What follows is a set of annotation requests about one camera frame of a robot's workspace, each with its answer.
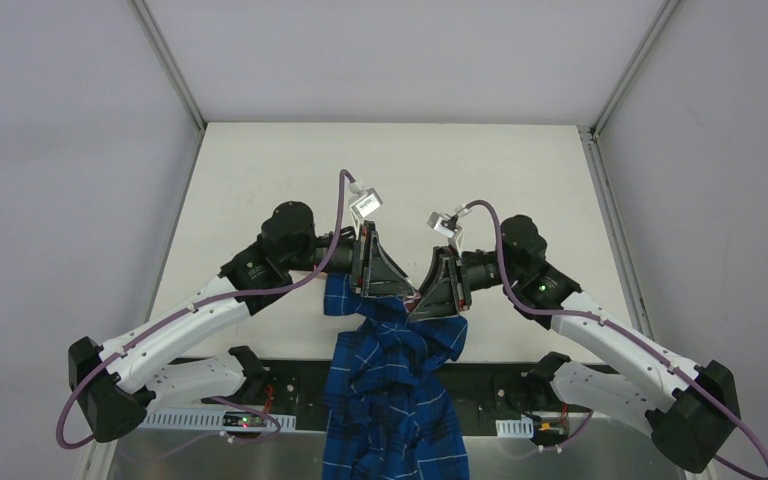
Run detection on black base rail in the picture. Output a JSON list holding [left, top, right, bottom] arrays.
[[198, 357, 597, 439]]

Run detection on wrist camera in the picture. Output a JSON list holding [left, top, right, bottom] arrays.
[[349, 188, 383, 230], [427, 205, 470, 252]]

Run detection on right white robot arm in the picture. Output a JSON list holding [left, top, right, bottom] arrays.
[[410, 212, 740, 474]]

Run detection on blue plaid shirt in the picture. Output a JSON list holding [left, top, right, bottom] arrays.
[[322, 274, 470, 479]]

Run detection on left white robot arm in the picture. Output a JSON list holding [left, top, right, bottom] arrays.
[[68, 201, 417, 443]]

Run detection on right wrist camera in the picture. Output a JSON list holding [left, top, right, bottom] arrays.
[[427, 205, 470, 252]]

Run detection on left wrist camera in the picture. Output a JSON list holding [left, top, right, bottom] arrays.
[[349, 188, 383, 230]]

